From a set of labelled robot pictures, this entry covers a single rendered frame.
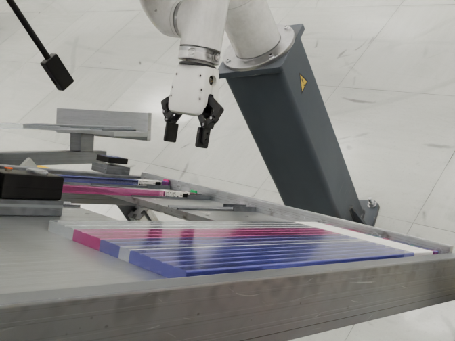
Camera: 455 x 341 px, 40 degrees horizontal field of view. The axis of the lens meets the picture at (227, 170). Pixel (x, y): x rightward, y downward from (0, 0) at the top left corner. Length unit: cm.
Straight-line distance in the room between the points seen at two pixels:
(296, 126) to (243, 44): 25
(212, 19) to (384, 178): 106
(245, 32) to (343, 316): 97
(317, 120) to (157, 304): 130
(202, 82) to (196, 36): 9
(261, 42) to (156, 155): 129
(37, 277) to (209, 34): 85
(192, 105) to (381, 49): 162
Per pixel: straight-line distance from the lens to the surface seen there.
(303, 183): 176
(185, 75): 126
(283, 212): 106
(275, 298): 54
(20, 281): 46
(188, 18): 126
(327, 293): 61
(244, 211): 107
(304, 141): 164
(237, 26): 151
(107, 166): 125
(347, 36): 294
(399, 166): 216
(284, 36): 158
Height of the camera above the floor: 144
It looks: 36 degrees down
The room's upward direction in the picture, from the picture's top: 27 degrees counter-clockwise
